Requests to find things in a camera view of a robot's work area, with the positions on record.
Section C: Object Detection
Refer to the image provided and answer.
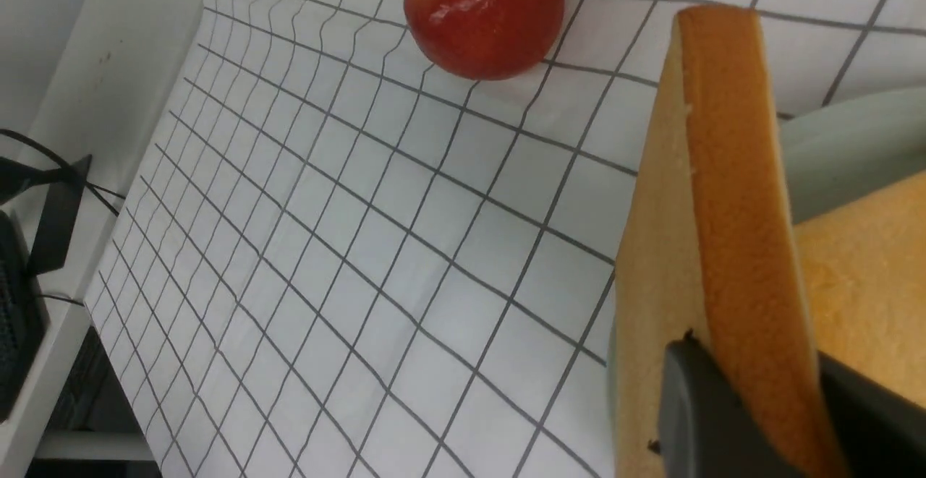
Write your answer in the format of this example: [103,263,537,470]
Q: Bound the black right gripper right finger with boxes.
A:
[820,353,925,477]

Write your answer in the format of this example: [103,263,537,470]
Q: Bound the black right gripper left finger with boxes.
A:
[648,330,801,477]

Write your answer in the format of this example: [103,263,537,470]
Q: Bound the toast slice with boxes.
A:
[612,4,849,477]
[796,174,925,406]

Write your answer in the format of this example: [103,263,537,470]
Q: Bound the light green plate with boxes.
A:
[780,87,925,223]

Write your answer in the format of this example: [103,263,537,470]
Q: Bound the white grid tablecloth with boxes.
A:
[86,0,924,477]

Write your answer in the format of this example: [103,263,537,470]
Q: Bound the red apple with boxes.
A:
[404,0,565,80]

